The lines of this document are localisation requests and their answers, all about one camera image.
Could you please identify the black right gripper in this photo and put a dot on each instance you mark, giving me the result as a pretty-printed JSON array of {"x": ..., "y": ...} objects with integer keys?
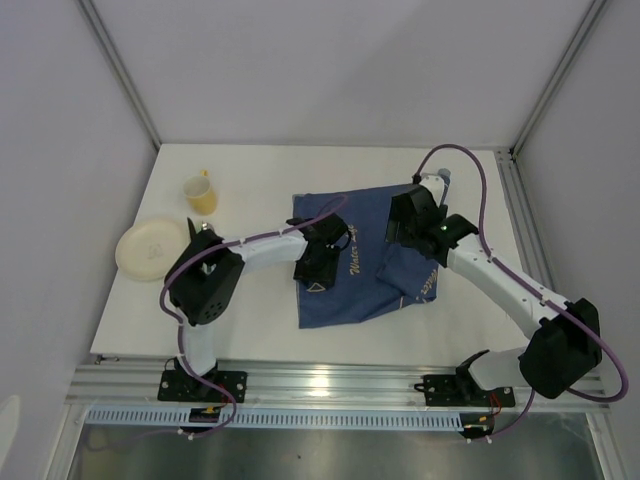
[{"x": 393, "y": 229}]

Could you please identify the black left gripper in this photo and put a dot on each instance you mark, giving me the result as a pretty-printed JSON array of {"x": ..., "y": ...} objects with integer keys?
[{"x": 325, "y": 276}]

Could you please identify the blue fish-pattern cloth placemat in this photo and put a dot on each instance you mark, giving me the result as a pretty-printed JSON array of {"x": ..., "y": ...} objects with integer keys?
[{"x": 374, "y": 277}]

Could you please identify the cream round plate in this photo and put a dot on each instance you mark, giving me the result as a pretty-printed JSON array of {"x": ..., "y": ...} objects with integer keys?
[{"x": 148, "y": 250}]

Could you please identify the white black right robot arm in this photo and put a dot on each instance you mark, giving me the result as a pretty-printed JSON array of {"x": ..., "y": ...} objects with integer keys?
[{"x": 561, "y": 335}]

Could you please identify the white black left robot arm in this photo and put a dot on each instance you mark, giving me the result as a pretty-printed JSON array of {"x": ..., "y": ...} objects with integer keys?
[{"x": 200, "y": 285}]

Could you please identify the yellow plastic cup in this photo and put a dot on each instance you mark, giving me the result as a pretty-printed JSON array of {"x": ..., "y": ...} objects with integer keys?
[{"x": 199, "y": 194}]

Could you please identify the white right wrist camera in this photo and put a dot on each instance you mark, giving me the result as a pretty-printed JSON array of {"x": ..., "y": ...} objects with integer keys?
[{"x": 438, "y": 184}]

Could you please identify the aluminium right side rail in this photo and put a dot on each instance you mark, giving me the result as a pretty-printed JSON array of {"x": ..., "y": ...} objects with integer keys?
[{"x": 527, "y": 235}]

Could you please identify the metal spoon green handle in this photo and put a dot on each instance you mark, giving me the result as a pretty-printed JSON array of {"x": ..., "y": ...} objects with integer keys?
[{"x": 206, "y": 227}]

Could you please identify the aluminium front mounting rail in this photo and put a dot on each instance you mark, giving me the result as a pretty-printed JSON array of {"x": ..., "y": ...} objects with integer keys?
[{"x": 271, "y": 384}]

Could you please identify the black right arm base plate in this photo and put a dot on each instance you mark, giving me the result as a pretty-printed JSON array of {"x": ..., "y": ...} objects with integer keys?
[{"x": 450, "y": 390}]

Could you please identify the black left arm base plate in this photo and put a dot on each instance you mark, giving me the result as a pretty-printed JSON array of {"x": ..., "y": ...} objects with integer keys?
[{"x": 178, "y": 386}]

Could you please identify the white slotted cable duct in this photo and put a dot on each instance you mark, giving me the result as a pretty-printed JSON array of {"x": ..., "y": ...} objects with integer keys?
[{"x": 275, "y": 418}]

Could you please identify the aluminium right corner post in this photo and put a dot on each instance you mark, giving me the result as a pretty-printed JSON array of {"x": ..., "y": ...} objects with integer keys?
[{"x": 560, "y": 72}]

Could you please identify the aluminium corner post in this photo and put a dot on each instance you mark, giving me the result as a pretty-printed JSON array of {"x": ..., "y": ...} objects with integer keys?
[
  {"x": 118, "y": 69},
  {"x": 560, "y": 72}
]

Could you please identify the aluminium left corner post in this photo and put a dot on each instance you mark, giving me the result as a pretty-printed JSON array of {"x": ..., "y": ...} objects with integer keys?
[{"x": 118, "y": 69}]

